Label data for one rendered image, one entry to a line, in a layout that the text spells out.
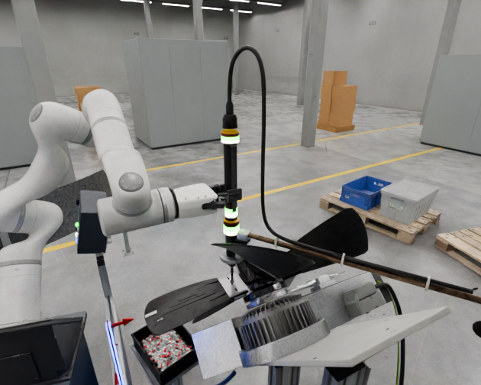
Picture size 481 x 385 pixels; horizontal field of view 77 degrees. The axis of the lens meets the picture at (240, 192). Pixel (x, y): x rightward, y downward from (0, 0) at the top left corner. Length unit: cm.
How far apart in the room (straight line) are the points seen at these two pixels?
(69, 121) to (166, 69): 602
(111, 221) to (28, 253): 55
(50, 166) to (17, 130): 567
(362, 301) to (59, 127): 103
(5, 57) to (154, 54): 248
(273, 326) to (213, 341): 23
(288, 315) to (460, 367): 188
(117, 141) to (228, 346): 66
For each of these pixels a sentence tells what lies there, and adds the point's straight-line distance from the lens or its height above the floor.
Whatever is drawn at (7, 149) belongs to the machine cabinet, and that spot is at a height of 38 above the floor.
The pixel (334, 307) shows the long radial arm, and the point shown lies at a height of 110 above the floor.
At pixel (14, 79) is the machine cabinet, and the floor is 154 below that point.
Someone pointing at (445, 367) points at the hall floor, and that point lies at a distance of 259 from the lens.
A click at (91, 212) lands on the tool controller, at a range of 135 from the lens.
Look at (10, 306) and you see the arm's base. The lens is 118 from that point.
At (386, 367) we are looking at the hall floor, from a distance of 242.
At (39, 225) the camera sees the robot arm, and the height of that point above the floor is 128.
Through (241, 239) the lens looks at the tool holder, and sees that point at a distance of 82.
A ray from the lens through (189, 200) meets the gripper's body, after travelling 70.
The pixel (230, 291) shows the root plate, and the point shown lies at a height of 118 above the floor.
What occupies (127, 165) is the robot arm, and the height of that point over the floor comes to 161.
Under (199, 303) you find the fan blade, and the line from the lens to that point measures 90.
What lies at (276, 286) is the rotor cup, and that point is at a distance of 92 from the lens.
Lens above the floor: 180
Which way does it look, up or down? 23 degrees down
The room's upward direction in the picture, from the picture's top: straight up
